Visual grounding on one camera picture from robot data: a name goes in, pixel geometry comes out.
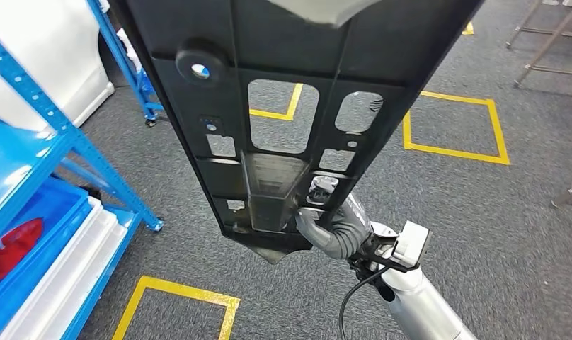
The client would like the blue plastic bin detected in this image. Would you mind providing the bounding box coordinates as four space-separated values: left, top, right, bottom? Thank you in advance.
0 178 95 340

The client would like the steel side table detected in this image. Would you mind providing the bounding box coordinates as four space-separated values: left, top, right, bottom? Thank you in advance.
505 0 572 90

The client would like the blue metal rack on casters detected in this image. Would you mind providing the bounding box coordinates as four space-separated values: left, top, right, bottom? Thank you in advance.
86 0 166 128

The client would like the red plastic part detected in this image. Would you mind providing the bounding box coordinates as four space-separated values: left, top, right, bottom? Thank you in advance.
0 217 45 281

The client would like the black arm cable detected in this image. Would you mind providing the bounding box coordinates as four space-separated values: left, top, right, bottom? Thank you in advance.
337 267 391 340

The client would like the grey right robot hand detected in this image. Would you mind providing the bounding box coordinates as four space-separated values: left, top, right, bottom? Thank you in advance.
294 176 374 261

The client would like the white car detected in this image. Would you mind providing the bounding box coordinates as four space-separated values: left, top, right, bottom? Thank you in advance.
0 0 115 133

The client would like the large blue metal shelf rack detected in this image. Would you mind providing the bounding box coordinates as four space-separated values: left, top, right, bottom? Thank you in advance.
0 25 165 340

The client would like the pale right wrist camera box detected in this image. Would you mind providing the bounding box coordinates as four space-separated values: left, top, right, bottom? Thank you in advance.
391 220 433 269

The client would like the black plastic panel part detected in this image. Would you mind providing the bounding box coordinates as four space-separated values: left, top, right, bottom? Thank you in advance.
108 0 485 266

